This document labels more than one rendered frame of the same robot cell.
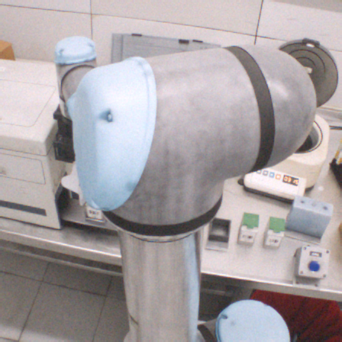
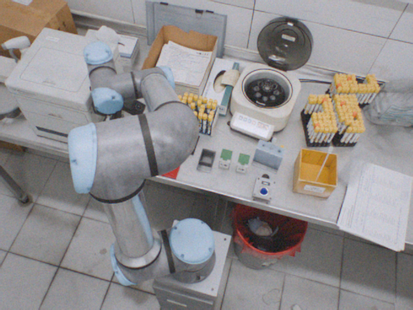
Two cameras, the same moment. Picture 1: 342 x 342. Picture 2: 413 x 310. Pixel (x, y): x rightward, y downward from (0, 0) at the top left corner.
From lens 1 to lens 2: 40 cm
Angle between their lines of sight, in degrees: 14
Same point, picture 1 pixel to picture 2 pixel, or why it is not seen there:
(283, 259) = (247, 182)
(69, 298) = not seen: hidden behind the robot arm
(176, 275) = (125, 216)
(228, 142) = (133, 170)
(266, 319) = (200, 232)
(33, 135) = (77, 99)
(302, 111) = (174, 154)
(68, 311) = not seen: hidden behind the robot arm
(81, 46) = (100, 51)
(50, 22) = not seen: outside the picture
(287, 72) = (166, 135)
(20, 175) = (72, 120)
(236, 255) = (216, 176)
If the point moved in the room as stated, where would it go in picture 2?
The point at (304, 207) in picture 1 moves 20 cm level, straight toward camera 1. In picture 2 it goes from (263, 149) to (234, 191)
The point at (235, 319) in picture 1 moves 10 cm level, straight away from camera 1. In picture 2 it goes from (181, 230) to (200, 198)
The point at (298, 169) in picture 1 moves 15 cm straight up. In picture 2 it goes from (268, 119) to (275, 94)
